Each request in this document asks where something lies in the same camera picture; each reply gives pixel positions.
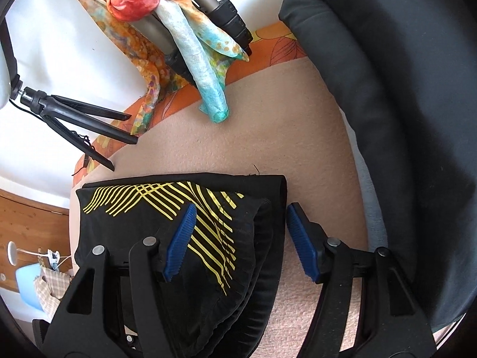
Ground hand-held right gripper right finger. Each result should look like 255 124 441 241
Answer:
286 202 437 358

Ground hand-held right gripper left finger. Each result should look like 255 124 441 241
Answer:
51 203 198 358

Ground black pants with yellow stripes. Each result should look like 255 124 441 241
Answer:
75 172 288 358

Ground beige blanket with orange border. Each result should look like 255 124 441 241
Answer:
69 21 378 358

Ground beige checked cloth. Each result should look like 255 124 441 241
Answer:
33 265 74 323

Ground wooden board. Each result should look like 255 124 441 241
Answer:
0 188 71 291

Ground light blue chair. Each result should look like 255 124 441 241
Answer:
15 263 51 310

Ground small black tripod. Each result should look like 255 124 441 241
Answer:
0 18 139 172

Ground dark grey cloth pile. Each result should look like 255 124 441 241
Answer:
278 0 477 334

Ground colourful patterned scarf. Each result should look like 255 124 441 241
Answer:
47 0 250 137

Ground grey black tripod legs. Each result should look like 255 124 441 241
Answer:
128 0 254 92

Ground white cable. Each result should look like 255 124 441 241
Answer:
8 242 71 271

